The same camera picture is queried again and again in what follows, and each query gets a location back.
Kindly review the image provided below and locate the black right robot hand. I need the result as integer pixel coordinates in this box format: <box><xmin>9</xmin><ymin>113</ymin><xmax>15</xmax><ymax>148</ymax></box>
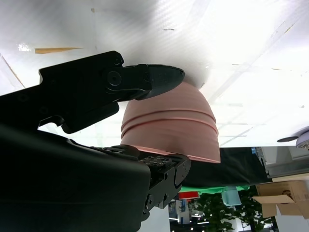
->
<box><xmin>0</xmin><ymin>50</ymin><xmax>193</xmax><ymax>232</ymax></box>

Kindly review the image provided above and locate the small red box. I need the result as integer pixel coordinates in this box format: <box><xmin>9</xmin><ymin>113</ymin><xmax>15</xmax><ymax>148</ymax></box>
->
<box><xmin>178</xmin><ymin>192</ymin><xmax>200</xmax><ymax>200</ymax></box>

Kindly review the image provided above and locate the green leafy plant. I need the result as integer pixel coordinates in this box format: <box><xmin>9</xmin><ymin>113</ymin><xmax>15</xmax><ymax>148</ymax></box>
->
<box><xmin>193</xmin><ymin>187</ymin><xmax>273</xmax><ymax>232</ymax></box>

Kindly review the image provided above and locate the black cloth backdrop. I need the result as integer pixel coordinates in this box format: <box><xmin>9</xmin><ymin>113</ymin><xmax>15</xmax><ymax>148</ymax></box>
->
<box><xmin>181</xmin><ymin>146</ymin><xmax>271</xmax><ymax>188</ymax></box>

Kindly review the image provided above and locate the pale teal cup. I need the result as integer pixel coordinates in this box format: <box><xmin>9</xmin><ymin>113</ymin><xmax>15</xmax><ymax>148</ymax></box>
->
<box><xmin>221</xmin><ymin>187</ymin><xmax>242</xmax><ymax>206</ymax></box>

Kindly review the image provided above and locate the brown cardboard box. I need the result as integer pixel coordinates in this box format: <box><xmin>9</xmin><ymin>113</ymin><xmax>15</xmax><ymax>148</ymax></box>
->
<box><xmin>252</xmin><ymin>180</ymin><xmax>309</xmax><ymax>218</ymax></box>

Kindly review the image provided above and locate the black table grommet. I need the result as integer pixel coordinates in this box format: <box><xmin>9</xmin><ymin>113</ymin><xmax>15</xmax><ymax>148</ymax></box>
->
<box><xmin>277</xmin><ymin>136</ymin><xmax>300</xmax><ymax>143</ymax></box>

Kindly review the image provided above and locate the lavender plate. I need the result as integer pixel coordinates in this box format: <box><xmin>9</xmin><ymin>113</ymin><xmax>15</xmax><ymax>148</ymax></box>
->
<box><xmin>295</xmin><ymin>131</ymin><xmax>309</xmax><ymax>150</ymax></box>

